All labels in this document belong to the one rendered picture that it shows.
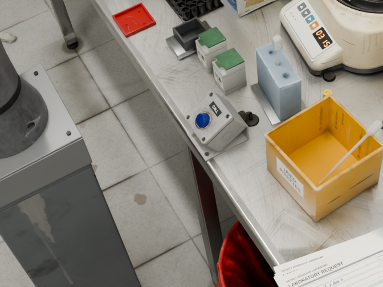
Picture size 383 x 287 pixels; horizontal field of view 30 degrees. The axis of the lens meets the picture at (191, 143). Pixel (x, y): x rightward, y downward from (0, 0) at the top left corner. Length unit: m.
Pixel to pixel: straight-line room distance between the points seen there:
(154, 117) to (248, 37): 1.08
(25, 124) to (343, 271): 0.56
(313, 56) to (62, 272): 0.67
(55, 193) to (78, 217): 0.10
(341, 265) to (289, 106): 0.29
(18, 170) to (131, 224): 1.04
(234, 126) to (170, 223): 1.03
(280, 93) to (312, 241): 0.25
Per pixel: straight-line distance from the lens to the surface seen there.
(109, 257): 1.54
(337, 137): 1.23
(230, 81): 1.29
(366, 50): 1.29
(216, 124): 1.19
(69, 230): 1.40
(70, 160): 1.24
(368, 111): 1.29
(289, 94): 1.21
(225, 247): 1.63
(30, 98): 1.21
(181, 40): 1.37
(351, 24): 1.27
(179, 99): 1.32
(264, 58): 1.23
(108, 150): 2.39
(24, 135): 1.21
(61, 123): 1.23
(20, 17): 2.94
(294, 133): 1.18
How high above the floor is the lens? 1.88
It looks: 53 degrees down
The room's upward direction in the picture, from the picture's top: 11 degrees counter-clockwise
